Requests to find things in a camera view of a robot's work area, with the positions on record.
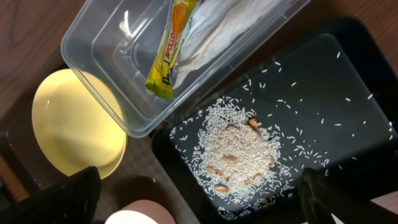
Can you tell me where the white napkin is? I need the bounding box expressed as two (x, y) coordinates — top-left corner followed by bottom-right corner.
(173, 0), (280, 90)

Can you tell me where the clear plastic waste bin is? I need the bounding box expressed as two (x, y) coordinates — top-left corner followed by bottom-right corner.
(61, 0), (308, 138)

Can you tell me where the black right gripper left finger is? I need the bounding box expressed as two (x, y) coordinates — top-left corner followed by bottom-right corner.
(1, 166), (101, 224)

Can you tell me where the dark brown serving tray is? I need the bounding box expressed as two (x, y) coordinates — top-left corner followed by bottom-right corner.
(1, 57), (198, 223)

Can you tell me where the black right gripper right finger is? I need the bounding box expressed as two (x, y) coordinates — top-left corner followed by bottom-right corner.
(297, 167), (398, 224)

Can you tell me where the pile of rice scraps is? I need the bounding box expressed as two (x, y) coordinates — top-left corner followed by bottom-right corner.
(169, 51), (396, 220)

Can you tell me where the pink white bowl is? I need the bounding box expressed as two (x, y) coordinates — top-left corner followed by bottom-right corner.
(105, 200), (176, 224)

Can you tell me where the black waste tray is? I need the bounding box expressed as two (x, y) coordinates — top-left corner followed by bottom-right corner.
(151, 17), (397, 223)

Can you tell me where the yellow plate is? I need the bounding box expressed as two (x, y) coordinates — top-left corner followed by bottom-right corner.
(32, 69), (127, 179)

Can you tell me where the yellow green snack wrapper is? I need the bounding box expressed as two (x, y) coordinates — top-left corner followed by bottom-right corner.
(145, 0), (197, 98)

